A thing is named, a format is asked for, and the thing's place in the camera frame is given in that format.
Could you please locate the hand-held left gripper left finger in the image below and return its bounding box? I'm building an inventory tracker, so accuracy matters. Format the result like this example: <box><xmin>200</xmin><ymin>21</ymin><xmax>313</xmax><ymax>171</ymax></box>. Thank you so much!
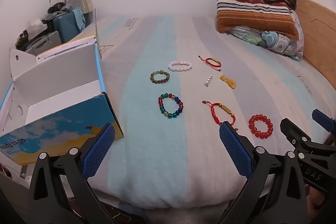
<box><xmin>29</xmin><ymin>123</ymin><xmax>116</xmax><ymax>224</ymax></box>

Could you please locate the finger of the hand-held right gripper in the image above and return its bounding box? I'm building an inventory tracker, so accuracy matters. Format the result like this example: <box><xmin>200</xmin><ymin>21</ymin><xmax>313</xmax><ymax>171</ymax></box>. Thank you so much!
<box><xmin>312</xmin><ymin>109</ymin><xmax>336</xmax><ymax>133</ymax></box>
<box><xmin>280</xmin><ymin>118</ymin><xmax>336</xmax><ymax>161</ymax></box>

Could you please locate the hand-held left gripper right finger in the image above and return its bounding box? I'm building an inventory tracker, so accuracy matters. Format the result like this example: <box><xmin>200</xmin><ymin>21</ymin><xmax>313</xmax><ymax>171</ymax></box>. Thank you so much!
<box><xmin>218</xmin><ymin>121</ymin><xmax>308</xmax><ymax>224</ymax></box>

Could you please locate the blue yellow printed cardboard box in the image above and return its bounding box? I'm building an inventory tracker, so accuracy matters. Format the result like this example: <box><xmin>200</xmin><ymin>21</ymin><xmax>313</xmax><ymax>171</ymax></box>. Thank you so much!
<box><xmin>0</xmin><ymin>7</ymin><xmax>125</xmax><ymax>184</ymax></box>

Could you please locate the green brown bead bracelet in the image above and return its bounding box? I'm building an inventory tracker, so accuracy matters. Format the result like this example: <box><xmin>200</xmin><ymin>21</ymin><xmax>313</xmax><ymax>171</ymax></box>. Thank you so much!
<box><xmin>150</xmin><ymin>70</ymin><xmax>171</xmax><ymax>84</ymax></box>

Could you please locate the striped pastel bed sheet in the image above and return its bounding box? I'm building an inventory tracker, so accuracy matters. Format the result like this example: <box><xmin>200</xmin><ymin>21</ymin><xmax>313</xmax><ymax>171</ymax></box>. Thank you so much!
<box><xmin>67</xmin><ymin>14</ymin><xmax>336</xmax><ymax>210</ymax></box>

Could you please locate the wooden headboard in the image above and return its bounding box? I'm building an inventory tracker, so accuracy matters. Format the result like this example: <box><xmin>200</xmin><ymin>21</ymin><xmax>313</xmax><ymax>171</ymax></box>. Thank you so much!
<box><xmin>294</xmin><ymin>0</ymin><xmax>336</xmax><ymax>84</ymax></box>

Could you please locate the floral quilt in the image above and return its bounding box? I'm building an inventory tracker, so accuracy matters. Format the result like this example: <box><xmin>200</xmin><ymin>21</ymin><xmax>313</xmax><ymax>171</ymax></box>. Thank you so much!
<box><xmin>228</xmin><ymin>9</ymin><xmax>305</xmax><ymax>62</ymax></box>

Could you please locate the grey suitcase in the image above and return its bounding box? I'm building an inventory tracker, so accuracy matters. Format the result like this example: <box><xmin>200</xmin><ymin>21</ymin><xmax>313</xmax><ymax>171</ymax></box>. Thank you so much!
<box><xmin>24</xmin><ymin>31</ymin><xmax>63</xmax><ymax>56</ymax></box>

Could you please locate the striped orange red pillow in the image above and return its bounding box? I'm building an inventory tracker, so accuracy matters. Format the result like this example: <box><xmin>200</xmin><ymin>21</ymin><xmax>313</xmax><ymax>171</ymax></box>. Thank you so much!
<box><xmin>216</xmin><ymin>0</ymin><xmax>300</xmax><ymax>40</ymax></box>

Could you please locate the teal suitcase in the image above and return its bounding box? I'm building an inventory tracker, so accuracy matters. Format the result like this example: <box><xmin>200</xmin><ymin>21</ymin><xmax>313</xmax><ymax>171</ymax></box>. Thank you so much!
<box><xmin>52</xmin><ymin>9</ymin><xmax>93</xmax><ymax>44</ymax></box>

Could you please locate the light blue cloth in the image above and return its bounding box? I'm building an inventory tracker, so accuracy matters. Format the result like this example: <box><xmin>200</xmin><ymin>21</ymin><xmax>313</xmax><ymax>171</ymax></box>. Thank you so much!
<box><xmin>70</xmin><ymin>7</ymin><xmax>87</xmax><ymax>32</ymax></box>

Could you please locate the white plastic bag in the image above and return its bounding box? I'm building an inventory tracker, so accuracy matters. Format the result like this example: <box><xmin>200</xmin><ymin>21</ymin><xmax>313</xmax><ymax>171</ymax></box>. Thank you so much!
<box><xmin>26</xmin><ymin>18</ymin><xmax>48</xmax><ymax>36</ymax></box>

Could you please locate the dark bag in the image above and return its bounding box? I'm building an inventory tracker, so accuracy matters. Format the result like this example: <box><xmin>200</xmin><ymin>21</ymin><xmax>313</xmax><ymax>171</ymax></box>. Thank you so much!
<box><xmin>47</xmin><ymin>1</ymin><xmax>73</xmax><ymax>15</ymax></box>

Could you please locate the red bead bracelet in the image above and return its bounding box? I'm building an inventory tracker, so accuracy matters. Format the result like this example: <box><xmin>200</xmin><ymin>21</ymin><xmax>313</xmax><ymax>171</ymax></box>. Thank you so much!
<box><xmin>248</xmin><ymin>114</ymin><xmax>274</xmax><ymax>139</ymax></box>

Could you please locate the red string bracelet gold tube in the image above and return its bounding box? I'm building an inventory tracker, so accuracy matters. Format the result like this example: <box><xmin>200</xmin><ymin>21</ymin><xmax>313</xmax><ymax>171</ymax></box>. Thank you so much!
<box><xmin>202</xmin><ymin>100</ymin><xmax>237</xmax><ymax>126</ymax></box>
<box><xmin>198</xmin><ymin>55</ymin><xmax>222</xmax><ymax>72</ymax></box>

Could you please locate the yellow bead bracelet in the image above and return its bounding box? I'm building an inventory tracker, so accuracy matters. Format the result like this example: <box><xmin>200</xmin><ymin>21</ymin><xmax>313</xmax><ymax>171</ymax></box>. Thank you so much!
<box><xmin>219</xmin><ymin>75</ymin><xmax>237</xmax><ymax>89</ymax></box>

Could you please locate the multicolour glass bead bracelet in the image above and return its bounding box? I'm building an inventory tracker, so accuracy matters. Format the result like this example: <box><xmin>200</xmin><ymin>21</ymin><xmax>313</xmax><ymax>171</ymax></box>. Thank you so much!
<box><xmin>158</xmin><ymin>93</ymin><xmax>184</xmax><ymax>120</ymax></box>

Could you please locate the white pink bead bracelet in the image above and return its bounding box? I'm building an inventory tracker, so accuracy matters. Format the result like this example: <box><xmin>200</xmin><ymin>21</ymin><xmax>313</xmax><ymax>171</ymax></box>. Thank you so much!
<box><xmin>168</xmin><ymin>60</ymin><xmax>193</xmax><ymax>72</ymax></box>

